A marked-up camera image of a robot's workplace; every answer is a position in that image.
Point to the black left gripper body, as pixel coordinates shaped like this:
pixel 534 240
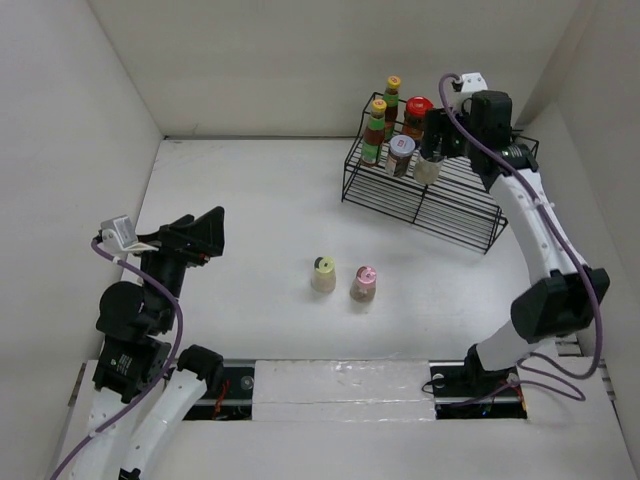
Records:
pixel 170 263

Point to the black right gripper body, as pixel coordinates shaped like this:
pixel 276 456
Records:
pixel 465 114

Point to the red lid chili jar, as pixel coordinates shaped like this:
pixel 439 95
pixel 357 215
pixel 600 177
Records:
pixel 414 117

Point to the white lid dark jar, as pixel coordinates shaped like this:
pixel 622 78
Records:
pixel 400 151

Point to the black lid spice shaker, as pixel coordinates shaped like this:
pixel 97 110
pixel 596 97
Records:
pixel 427 170

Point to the yellow cap sauce bottle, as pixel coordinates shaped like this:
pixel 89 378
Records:
pixel 391 97
pixel 374 134

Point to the yellow lid spice shaker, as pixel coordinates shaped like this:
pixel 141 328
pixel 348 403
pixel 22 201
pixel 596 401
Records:
pixel 323 279

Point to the pink lid spice shaker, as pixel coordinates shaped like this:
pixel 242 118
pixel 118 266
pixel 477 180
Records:
pixel 363 288

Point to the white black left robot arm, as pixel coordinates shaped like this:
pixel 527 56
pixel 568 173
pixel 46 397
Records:
pixel 144 383

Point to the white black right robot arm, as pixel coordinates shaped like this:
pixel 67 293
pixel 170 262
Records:
pixel 565 294

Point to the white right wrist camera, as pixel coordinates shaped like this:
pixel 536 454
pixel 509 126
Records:
pixel 469 83

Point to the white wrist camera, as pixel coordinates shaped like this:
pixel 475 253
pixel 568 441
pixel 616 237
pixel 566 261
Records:
pixel 469 83
pixel 118 237

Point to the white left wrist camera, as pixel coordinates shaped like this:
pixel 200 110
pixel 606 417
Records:
pixel 118 237

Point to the black wire shelf rack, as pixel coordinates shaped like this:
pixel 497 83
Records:
pixel 457 207

